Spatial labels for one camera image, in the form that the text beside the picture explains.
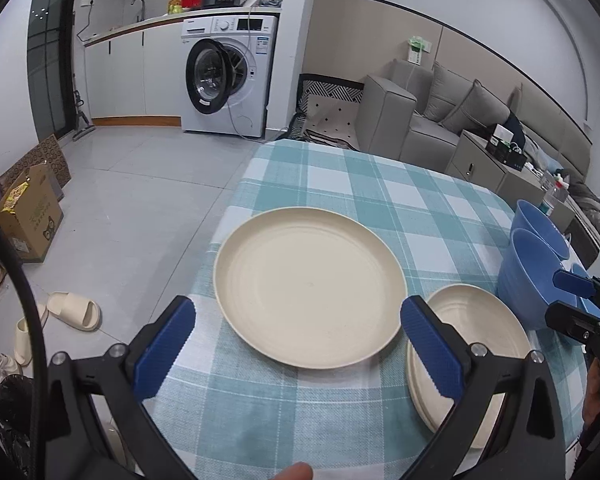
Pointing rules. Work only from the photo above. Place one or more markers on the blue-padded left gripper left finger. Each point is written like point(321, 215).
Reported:
point(126, 375)

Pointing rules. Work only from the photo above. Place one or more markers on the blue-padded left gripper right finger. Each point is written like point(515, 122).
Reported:
point(527, 439)

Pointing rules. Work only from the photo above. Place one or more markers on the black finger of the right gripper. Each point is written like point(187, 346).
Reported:
point(569, 321)

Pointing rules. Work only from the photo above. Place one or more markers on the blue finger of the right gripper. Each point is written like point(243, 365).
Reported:
point(574, 283)

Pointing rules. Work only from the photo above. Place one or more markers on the blue bowl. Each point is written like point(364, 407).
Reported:
point(525, 282)
point(530, 218)

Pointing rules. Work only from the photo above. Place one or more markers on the large cream plate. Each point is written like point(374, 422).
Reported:
point(309, 288)

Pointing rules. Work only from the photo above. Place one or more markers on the white kitchen counter cabinets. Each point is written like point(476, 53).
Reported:
point(134, 76)

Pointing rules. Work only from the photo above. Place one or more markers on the kitchen faucet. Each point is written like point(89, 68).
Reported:
point(141, 11)

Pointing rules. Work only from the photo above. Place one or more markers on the operator thumb tip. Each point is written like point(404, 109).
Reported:
point(297, 471)

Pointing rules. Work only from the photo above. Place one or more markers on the cream slipper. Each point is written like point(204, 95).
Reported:
point(76, 311)
point(22, 343)

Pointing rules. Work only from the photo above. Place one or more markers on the teal plaid tablecloth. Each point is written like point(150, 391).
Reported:
point(344, 405)

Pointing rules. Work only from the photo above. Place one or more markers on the black box on cabinet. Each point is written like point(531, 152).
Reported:
point(508, 154)

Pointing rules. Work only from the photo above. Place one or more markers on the grey side cabinet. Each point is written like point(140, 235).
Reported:
point(472, 163)

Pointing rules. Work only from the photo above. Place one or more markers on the grey sofa cushion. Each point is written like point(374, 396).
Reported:
point(447, 90)
point(479, 109)

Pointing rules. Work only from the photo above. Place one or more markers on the cardboard box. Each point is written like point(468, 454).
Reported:
point(30, 215)

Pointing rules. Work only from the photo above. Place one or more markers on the grey sofa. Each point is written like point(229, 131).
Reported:
point(415, 115)

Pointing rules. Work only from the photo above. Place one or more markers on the patterned folded mat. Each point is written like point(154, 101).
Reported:
point(326, 108)

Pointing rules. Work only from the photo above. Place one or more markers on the white washing machine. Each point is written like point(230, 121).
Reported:
point(227, 73)

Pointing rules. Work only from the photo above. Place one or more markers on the yellow oil bottle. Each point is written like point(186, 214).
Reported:
point(175, 7)

